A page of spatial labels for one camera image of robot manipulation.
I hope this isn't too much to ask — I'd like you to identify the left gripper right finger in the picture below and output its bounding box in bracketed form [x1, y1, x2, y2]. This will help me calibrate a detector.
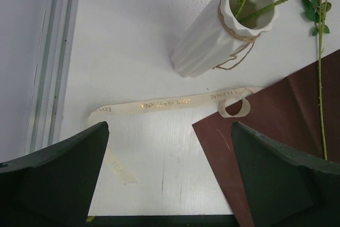
[231, 122, 339, 226]

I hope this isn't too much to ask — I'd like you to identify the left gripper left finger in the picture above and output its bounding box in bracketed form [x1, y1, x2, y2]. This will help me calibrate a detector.
[1, 122, 109, 226]

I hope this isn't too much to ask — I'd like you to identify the red wrapping paper sheet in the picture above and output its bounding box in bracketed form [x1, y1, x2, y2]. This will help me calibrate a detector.
[193, 52, 339, 226]

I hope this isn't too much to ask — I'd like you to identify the cream printed ribbon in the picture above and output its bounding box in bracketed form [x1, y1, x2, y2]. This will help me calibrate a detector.
[84, 86, 266, 186]

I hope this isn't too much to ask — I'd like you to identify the white ribbed ceramic vase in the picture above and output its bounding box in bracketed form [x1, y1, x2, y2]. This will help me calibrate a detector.
[171, 0, 279, 78]

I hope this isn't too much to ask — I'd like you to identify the left aluminium frame post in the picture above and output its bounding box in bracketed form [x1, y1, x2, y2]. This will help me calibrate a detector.
[23, 0, 79, 155]

